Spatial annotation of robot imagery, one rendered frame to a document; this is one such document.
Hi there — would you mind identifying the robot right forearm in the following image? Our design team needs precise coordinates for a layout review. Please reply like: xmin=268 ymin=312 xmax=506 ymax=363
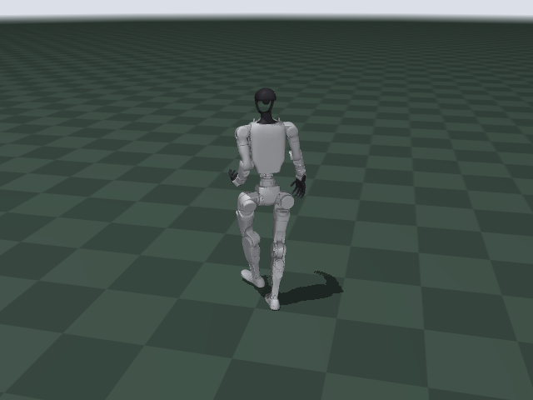
xmin=293 ymin=149 xmax=306 ymax=181

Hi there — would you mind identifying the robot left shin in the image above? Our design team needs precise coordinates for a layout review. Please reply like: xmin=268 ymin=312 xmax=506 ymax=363
xmin=242 ymin=236 xmax=260 ymax=278

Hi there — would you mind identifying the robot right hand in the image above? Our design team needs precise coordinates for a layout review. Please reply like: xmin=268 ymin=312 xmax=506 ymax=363
xmin=291 ymin=175 xmax=306 ymax=198

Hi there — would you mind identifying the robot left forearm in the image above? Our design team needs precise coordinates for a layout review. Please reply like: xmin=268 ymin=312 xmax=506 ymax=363
xmin=232 ymin=161 xmax=250 ymax=187

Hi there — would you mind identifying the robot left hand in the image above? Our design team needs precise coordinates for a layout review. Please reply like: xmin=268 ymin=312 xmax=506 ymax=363
xmin=229 ymin=169 xmax=241 ymax=186

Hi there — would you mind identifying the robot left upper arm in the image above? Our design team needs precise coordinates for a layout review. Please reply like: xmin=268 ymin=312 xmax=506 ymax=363
xmin=235 ymin=124 xmax=254 ymax=172

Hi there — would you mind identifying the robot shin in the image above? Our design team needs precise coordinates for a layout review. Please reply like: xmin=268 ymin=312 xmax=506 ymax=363
xmin=242 ymin=236 xmax=260 ymax=278
xmin=271 ymin=243 xmax=286 ymax=299

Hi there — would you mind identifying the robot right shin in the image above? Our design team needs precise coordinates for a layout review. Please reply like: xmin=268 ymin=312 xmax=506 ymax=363
xmin=271 ymin=243 xmax=286 ymax=299

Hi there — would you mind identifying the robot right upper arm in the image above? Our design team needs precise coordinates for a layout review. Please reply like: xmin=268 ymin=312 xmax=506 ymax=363
xmin=284 ymin=122 xmax=301 ymax=161

